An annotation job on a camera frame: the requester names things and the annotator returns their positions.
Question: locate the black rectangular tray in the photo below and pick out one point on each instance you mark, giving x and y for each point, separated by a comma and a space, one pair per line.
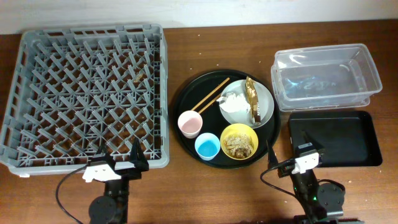
349, 137

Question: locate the wooden chopstick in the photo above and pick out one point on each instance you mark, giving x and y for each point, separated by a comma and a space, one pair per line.
209, 104
210, 93

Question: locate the grey plate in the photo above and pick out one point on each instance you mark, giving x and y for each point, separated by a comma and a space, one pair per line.
266, 104

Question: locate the blue cup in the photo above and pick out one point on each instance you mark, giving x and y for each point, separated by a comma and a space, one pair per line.
207, 146

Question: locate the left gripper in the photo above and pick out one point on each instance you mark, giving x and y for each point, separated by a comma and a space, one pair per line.
140, 162

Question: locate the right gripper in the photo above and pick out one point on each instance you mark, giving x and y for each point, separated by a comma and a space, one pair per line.
273, 161

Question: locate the food scraps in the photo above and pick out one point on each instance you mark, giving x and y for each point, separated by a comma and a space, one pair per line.
238, 146

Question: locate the clear plastic bin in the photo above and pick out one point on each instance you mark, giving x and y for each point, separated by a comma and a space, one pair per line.
324, 78

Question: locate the white tissue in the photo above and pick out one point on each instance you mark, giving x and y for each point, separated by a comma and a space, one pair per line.
232, 103

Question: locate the yellow bowl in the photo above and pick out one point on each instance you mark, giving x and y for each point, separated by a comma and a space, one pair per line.
243, 129

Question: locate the gold snack wrapper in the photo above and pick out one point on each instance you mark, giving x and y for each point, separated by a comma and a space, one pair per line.
252, 97

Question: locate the pink cup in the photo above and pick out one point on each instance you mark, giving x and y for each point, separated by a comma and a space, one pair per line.
190, 123

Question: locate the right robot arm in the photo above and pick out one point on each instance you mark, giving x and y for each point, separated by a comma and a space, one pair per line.
321, 199

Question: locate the grey dishwasher rack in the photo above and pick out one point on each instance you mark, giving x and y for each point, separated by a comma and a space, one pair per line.
75, 90

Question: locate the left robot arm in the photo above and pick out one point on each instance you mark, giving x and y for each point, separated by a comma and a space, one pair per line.
112, 207

